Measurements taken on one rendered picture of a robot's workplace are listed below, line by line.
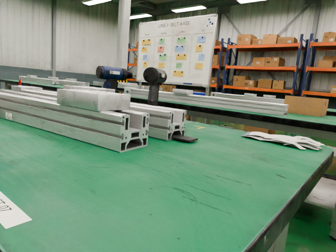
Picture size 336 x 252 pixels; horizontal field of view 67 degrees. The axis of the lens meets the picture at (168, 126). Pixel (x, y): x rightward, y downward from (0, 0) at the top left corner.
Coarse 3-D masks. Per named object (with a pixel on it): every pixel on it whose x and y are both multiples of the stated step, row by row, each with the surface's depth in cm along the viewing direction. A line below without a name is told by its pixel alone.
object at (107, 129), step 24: (0, 96) 85; (24, 96) 80; (24, 120) 78; (48, 120) 71; (72, 120) 65; (96, 120) 60; (120, 120) 56; (144, 120) 63; (96, 144) 61; (120, 144) 57; (144, 144) 65
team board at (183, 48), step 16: (192, 16) 371; (208, 16) 355; (144, 32) 433; (160, 32) 411; (176, 32) 391; (192, 32) 373; (208, 32) 357; (144, 48) 436; (160, 48) 413; (176, 48) 393; (192, 48) 375; (208, 48) 358; (144, 64) 439; (160, 64) 416; (176, 64) 395; (192, 64) 377; (208, 64) 360; (144, 80) 441; (176, 80) 398; (192, 80) 379; (208, 80) 362
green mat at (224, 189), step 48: (0, 144) 55; (48, 144) 59; (192, 144) 71; (240, 144) 76; (48, 192) 35; (96, 192) 36; (144, 192) 37; (192, 192) 39; (240, 192) 40; (288, 192) 42; (0, 240) 24; (48, 240) 25; (96, 240) 25; (144, 240) 26; (192, 240) 27; (240, 240) 27
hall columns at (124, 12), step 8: (120, 0) 868; (128, 0) 862; (120, 8) 874; (128, 8) 868; (120, 16) 879; (128, 16) 873; (120, 24) 885; (128, 24) 879; (120, 32) 890; (128, 32) 884; (120, 40) 894; (120, 48) 898; (120, 56) 901; (120, 64) 904; (120, 80) 889
